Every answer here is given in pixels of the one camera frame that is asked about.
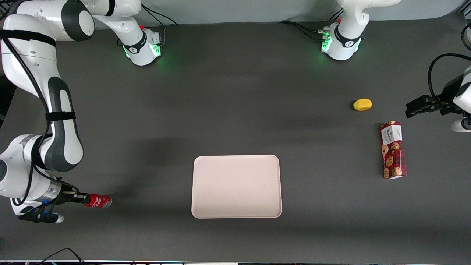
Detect red coke bottle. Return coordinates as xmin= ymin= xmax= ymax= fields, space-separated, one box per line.
xmin=84 ymin=194 xmax=112 ymax=209

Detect black left base cables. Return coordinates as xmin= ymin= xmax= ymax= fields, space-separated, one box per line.
xmin=279 ymin=9 xmax=344 ymax=42

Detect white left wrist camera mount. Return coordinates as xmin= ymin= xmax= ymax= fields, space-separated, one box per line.
xmin=451 ymin=117 xmax=471 ymax=133

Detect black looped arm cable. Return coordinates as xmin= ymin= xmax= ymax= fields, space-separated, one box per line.
xmin=428 ymin=53 xmax=471 ymax=100

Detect black right base cables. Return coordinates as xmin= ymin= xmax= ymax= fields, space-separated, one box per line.
xmin=117 ymin=5 xmax=178 ymax=47

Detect black curved cable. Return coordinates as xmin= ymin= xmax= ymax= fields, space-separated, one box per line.
xmin=461 ymin=24 xmax=471 ymax=52

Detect red cookie box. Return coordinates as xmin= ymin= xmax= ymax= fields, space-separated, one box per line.
xmin=380 ymin=121 xmax=407 ymax=179

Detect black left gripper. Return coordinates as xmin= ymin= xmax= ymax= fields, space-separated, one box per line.
xmin=406 ymin=74 xmax=465 ymax=119

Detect thin black table-edge cable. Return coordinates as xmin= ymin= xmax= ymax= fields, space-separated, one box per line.
xmin=38 ymin=248 xmax=86 ymax=265

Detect black base cables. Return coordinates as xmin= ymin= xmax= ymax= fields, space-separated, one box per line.
xmin=279 ymin=9 xmax=344 ymax=42
xmin=117 ymin=5 xmax=178 ymax=47

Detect beige rectangular plastic tray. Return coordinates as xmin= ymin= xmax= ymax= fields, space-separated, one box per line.
xmin=191 ymin=155 xmax=283 ymax=219

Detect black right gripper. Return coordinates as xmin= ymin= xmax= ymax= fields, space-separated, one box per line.
xmin=54 ymin=180 xmax=91 ymax=206

